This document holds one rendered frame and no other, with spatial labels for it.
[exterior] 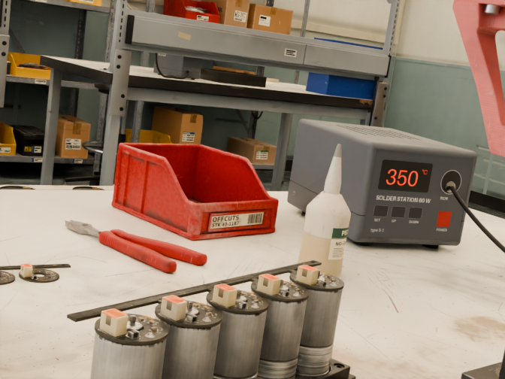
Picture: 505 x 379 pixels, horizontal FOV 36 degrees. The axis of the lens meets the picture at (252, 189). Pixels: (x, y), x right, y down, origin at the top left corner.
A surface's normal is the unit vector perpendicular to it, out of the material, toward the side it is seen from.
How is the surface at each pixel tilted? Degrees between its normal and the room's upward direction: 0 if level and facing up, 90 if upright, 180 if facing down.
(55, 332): 0
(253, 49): 90
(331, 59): 90
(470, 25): 110
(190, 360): 90
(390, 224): 90
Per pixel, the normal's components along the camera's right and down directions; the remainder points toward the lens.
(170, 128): -0.77, 0.03
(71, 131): 0.51, 0.29
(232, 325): -0.04, 0.18
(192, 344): 0.22, 0.21
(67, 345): 0.14, -0.97
